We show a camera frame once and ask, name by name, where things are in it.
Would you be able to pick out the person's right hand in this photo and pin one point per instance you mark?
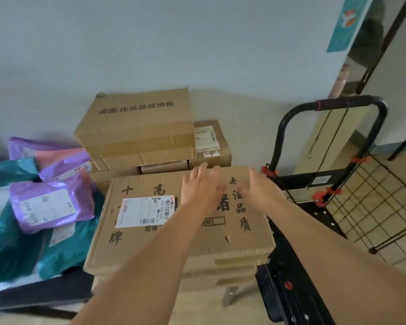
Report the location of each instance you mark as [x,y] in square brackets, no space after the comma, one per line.
[260,196]

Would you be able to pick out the person's left hand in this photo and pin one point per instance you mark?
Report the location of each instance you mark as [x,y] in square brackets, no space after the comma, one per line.
[203,189]

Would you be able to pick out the large box with left label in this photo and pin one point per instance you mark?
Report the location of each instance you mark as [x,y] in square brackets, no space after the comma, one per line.
[243,240]

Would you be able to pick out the large box with label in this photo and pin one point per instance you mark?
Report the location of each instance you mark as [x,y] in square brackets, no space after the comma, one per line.
[203,284]
[243,240]

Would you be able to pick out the small brown cardboard box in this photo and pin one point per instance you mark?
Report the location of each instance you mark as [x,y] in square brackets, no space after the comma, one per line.
[223,145]

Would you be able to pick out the long cosmetics organiser box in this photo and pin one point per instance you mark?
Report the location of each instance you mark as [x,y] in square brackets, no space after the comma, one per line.
[138,131]

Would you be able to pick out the large box with right label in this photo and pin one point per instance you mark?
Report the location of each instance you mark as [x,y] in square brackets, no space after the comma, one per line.
[203,284]

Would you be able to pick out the purple mailer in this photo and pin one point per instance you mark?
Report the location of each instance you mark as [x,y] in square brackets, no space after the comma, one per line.
[27,145]
[54,170]
[83,199]

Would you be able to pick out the teal package short label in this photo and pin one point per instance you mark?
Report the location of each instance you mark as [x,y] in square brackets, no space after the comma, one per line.
[81,247]

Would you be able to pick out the plain teal package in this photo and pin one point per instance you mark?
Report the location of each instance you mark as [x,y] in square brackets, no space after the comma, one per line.
[13,260]

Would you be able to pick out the person's left forearm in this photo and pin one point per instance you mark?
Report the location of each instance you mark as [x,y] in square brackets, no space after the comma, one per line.
[149,274]

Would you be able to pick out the person's right forearm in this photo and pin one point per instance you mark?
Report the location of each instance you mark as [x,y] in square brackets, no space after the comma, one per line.
[341,277]

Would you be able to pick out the beige cabinet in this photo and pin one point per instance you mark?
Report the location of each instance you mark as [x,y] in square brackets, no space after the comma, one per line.
[345,138]

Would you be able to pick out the pink bottle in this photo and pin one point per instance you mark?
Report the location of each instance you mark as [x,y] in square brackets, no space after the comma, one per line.
[340,81]

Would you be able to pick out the dark green draped cloth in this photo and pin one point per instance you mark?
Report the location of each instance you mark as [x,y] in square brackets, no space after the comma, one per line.
[368,40]

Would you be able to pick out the black low metal table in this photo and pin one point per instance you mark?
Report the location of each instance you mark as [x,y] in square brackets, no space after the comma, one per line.
[37,291]

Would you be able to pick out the teal wall poster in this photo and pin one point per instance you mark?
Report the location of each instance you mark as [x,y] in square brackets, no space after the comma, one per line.
[348,27]

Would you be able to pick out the dark brown door frame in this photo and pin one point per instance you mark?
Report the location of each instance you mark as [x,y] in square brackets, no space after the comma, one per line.
[389,40]

